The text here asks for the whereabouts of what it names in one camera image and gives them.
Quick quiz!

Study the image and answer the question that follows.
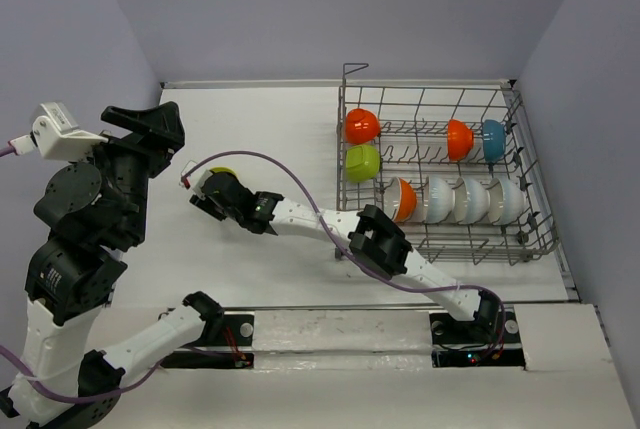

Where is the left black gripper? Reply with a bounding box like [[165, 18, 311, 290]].
[[78, 97, 194, 239]]

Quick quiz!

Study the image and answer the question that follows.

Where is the lime green square bowl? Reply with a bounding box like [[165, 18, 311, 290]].
[[345, 144, 380, 183]]

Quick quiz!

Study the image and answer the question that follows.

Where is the yellow striped bowl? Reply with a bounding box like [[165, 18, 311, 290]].
[[384, 177, 417, 223]]

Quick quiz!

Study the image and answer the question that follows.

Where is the small orange bowl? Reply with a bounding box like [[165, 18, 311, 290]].
[[447, 119, 474, 162]]

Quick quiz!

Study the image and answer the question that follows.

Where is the blue bowl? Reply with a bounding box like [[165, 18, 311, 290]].
[[482, 119, 506, 163]]

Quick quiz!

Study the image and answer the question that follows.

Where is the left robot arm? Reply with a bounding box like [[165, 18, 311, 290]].
[[1, 102, 224, 428]]

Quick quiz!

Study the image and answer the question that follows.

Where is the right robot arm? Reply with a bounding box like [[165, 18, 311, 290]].
[[182, 171, 504, 343]]

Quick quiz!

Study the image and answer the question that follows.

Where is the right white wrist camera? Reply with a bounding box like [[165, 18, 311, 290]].
[[179, 159, 212, 200]]

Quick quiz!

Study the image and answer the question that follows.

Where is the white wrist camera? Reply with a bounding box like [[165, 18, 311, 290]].
[[179, 159, 212, 200], [8, 102, 108, 162]]

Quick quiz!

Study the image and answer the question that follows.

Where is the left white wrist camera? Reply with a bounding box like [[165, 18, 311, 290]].
[[8, 102, 108, 162]]

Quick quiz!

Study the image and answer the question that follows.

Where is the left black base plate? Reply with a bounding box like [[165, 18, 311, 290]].
[[161, 312, 255, 370]]

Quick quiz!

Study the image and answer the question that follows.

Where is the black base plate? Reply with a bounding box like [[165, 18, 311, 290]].
[[161, 312, 255, 370], [429, 309, 526, 369]]

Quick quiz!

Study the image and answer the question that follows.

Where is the grey wire dish rack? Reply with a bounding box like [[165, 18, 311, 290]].
[[336, 63, 560, 265]]

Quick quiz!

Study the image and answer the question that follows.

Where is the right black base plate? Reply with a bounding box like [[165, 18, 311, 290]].
[[429, 309, 526, 369]]

